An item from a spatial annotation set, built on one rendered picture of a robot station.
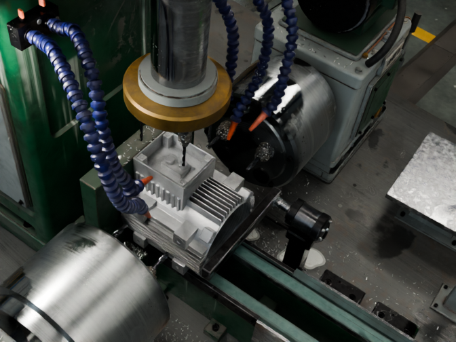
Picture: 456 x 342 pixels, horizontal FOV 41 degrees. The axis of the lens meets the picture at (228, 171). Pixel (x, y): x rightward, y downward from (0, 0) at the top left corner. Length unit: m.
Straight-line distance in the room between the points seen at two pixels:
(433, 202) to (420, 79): 1.86
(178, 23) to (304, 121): 0.48
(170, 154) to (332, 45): 0.47
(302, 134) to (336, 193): 0.36
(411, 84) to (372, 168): 1.61
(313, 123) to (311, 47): 0.20
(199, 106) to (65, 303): 0.37
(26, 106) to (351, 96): 0.72
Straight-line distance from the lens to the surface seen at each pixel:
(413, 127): 1.86
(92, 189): 1.12
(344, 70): 1.39
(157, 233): 1.20
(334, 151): 1.54
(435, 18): 3.89
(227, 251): 1.18
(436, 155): 1.64
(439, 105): 3.28
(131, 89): 1.01
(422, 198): 1.52
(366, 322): 1.28
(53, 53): 0.90
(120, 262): 1.01
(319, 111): 1.34
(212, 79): 1.00
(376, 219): 1.60
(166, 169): 1.18
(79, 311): 0.97
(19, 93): 1.05
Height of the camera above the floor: 2.01
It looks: 49 degrees down
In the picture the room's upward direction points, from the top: 8 degrees clockwise
